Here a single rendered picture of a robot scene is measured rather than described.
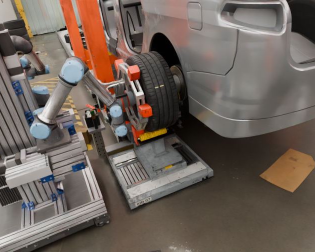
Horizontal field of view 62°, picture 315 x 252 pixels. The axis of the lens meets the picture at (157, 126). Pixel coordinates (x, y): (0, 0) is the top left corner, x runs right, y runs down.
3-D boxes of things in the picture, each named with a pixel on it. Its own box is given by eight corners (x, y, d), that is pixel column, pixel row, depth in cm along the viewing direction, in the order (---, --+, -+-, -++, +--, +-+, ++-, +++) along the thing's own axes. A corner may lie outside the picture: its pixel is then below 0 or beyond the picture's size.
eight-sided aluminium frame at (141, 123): (151, 137, 212) (140, 73, 185) (143, 140, 210) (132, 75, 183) (130, 113, 257) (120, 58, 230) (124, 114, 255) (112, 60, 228)
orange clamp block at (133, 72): (139, 79, 196) (140, 71, 188) (130, 81, 194) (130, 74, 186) (136, 72, 199) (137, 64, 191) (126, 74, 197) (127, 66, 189)
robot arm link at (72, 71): (48, 132, 173) (88, 62, 158) (45, 144, 160) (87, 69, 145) (30, 125, 168) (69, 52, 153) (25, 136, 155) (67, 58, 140)
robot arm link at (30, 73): (37, 78, 229) (33, 66, 224) (24, 81, 228) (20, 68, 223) (39, 76, 236) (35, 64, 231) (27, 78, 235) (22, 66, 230)
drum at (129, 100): (139, 106, 218) (136, 91, 212) (115, 113, 212) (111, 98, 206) (134, 101, 230) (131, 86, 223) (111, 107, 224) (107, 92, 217)
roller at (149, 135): (169, 133, 233) (169, 127, 230) (139, 143, 224) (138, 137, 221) (167, 130, 237) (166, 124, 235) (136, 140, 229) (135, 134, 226)
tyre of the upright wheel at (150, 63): (182, 137, 218) (176, 60, 184) (156, 146, 211) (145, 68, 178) (152, 108, 272) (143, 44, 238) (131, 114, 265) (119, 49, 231)
